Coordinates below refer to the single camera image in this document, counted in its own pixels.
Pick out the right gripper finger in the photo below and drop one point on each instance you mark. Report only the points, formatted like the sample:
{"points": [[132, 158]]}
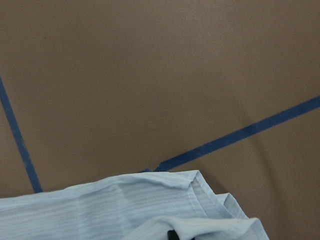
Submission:
{"points": [[172, 235]]}

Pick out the light blue button shirt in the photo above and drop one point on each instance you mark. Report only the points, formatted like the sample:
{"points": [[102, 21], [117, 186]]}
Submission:
{"points": [[138, 206]]}

